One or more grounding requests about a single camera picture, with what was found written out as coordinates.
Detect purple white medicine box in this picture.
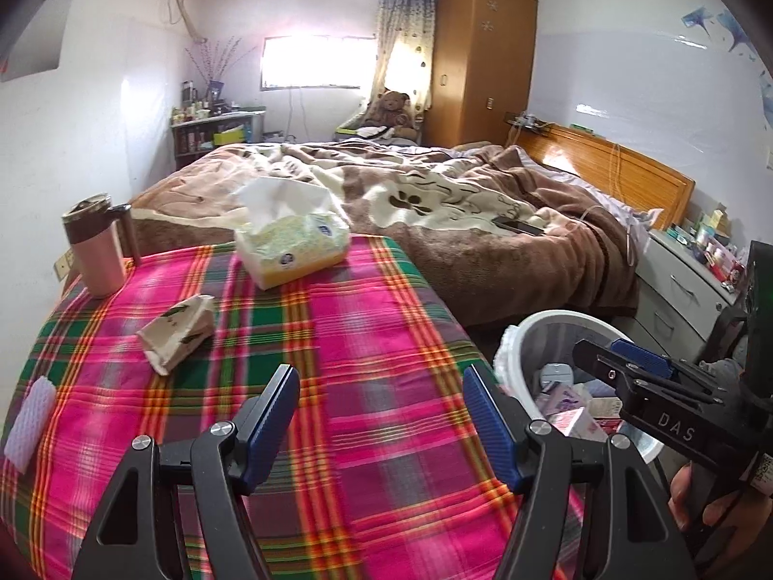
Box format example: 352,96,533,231
534,384,587,419

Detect red strawberry milk carton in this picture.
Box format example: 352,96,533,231
549,407,608,443

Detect white rim trash bin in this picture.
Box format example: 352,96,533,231
492,309,666,466

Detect right human hand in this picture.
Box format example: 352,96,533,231
668,464,772,556

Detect white bedside drawer cabinet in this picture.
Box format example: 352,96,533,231
616,231,738,362

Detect colourful plaid cloth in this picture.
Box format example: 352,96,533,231
1,236,521,579

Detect crumpled leaf print paper bag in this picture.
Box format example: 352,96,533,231
138,295,215,377

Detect brown floral blanket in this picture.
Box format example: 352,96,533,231
131,139,648,327

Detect black phone on blanket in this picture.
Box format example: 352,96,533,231
493,216,545,237

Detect yellow tissue pack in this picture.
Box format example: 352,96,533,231
234,177,351,290

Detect wooden headboard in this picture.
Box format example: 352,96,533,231
507,124,694,231

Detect pink brown lidded mug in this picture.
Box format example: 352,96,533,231
61,192,142,299

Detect white foam pad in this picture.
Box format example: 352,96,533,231
4,377,57,475

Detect cluttered shelf desk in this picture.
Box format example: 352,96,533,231
171,80,266,169

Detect brown teddy bear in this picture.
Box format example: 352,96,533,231
361,90,419,142

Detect wooden wardrobe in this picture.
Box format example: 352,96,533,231
422,0,539,148

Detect dried branches in vase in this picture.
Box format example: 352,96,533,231
185,35,256,102

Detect floral curtain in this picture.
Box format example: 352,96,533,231
371,0,438,119

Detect silver wall mirror sheet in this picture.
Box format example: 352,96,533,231
1,0,72,83

